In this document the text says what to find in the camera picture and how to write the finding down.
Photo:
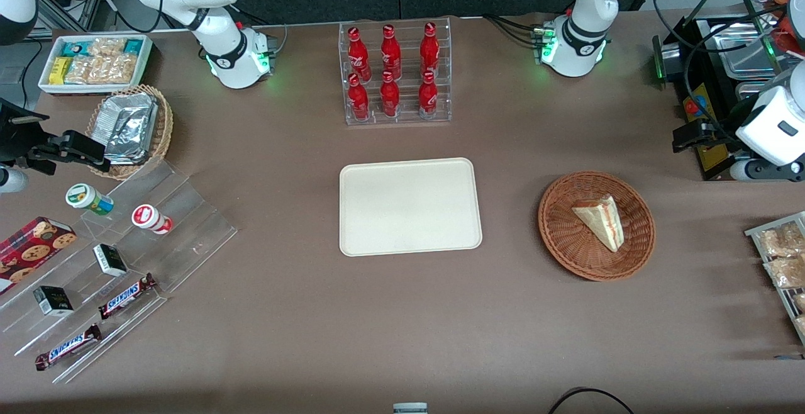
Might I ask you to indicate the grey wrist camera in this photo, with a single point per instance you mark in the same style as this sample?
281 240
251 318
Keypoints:
745 170
12 180

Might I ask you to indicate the brown wicker basket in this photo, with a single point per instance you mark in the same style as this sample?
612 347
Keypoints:
566 244

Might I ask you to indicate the teal snack packet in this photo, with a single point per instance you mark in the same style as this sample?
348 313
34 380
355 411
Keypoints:
133 46
77 47

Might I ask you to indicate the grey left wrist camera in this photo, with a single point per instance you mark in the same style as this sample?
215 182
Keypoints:
745 170

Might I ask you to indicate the light tan wicker basket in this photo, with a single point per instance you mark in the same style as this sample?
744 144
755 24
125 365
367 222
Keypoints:
162 131

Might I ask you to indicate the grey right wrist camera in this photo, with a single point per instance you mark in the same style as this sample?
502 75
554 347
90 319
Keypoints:
12 180

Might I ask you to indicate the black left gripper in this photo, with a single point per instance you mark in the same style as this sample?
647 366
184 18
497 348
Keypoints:
719 135

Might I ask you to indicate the triangle sandwich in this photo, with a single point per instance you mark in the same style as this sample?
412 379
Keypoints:
600 222

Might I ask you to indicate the yellow snack packet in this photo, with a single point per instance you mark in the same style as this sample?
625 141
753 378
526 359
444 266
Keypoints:
59 70

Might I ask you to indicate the clear bag of nuts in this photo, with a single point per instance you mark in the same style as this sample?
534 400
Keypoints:
800 302
780 239
786 272

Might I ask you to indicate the green lid snack cup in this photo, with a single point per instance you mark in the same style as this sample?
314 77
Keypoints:
82 195

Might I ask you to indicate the small black carton box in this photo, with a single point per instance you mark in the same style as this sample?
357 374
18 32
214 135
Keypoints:
110 260
53 301

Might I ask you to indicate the Snickers chocolate bar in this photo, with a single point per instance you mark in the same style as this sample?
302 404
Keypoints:
68 346
126 296

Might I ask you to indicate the red cola bottle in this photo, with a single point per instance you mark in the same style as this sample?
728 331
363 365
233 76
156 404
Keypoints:
429 49
427 96
390 96
359 55
358 99
390 52

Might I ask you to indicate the steel food pan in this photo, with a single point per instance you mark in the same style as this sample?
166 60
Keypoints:
742 49

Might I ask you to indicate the red orange food item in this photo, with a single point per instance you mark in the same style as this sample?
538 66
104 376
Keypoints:
792 30

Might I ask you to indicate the small grey device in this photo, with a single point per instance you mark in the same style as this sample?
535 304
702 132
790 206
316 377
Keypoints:
410 408

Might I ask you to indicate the white rectangular snack bin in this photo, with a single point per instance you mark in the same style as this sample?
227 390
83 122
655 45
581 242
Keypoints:
45 80

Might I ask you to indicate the clear bag of crackers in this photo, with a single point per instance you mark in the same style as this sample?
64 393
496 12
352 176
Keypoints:
100 70
107 46

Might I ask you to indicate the silver foil packet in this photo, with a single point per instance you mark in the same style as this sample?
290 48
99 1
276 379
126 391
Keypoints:
129 140
126 102

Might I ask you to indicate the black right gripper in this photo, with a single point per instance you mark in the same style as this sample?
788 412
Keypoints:
17 139

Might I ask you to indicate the clear acrylic stepped display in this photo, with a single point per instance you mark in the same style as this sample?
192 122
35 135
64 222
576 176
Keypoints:
188 238

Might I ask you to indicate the clear acrylic bottle rack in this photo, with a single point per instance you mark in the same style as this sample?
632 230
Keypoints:
409 115

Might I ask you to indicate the red tartan cookie box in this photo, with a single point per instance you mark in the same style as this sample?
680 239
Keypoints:
31 250

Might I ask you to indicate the cream plastic tray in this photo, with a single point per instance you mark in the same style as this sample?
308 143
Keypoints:
409 206

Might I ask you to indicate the tray of packaged snacks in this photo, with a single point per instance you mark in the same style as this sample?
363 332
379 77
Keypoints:
755 230

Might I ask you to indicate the red lid snack cup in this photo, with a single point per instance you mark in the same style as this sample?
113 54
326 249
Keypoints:
146 216

